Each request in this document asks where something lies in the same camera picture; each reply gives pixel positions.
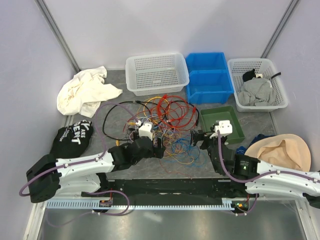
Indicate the cream white cloth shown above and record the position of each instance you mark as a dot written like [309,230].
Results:
[84,93]

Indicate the beige bucket hat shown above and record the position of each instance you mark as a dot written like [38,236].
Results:
[284,150]

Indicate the slotted cable duct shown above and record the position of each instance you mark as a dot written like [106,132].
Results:
[94,204]

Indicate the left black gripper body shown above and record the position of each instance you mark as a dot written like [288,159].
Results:
[156,151]

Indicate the blue cloth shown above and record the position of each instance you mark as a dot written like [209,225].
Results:
[242,149]

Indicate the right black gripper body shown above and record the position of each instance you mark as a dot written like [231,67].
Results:
[208,141]

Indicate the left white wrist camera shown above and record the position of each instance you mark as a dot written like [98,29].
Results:
[145,129]

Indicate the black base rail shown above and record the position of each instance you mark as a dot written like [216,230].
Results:
[176,191]

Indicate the blue plastic bin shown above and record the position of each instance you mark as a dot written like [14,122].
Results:
[209,78]

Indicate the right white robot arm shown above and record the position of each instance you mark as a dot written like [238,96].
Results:
[257,176]

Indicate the green plastic tray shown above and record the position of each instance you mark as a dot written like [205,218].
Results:
[224,118]

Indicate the white perforated basket left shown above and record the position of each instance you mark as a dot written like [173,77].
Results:
[153,74]

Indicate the black sock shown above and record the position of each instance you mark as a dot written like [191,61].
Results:
[249,75]

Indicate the black printed t-shirt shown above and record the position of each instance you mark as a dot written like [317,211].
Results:
[73,140]

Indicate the grey garment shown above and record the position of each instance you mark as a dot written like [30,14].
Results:
[258,92]

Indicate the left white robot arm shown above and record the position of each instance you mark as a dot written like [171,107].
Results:
[51,176]

